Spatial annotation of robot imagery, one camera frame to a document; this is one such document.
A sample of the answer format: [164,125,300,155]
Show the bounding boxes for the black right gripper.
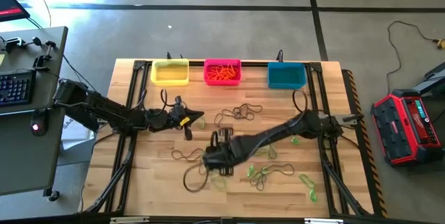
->
[203,129,244,177]

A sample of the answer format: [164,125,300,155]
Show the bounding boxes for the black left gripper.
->
[166,107,205,141]

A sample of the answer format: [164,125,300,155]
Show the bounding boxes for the yellow plastic basket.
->
[150,58,191,87]

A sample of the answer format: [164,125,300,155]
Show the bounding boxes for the pink plastic basket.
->
[203,58,242,87]

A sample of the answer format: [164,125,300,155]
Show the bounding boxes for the blue plastic basket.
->
[267,61,307,90]

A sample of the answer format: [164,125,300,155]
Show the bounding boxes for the yellow black hazard strip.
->
[342,69,389,218]

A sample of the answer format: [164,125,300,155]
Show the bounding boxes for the black computer mouse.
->
[29,109,49,137]

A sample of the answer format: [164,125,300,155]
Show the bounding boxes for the black desk clamp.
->
[32,40,57,71]
[3,36,42,53]

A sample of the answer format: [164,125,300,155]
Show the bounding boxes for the grey side desk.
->
[0,26,69,197]

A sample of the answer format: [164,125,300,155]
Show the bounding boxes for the red and black power station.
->
[370,88,444,168]

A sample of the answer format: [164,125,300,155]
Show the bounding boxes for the black backlit keyboard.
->
[0,70,37,109]

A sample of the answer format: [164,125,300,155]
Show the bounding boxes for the grey equipment case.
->
[412,61,445,97]

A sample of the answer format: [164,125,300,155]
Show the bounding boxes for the black monitor with red stripe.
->
[0,0,31,23]

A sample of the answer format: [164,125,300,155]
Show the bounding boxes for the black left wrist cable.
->
[159,88,187,110]

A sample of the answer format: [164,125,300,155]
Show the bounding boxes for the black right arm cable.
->
[291,89,309,113]

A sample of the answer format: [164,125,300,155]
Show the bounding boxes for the black aluminium table frame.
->
[76,58,375,224]

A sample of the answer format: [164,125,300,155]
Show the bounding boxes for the silver metal bracket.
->
[304,218,344,224]
[109,216,151,224]

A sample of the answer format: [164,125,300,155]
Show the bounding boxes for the black desk cable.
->
[61,54,95,91]

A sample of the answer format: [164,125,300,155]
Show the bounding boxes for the thin grey floor cable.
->
[23,0,53,29]

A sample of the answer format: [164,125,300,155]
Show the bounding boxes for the black floor cable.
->
[386,20,439,86]

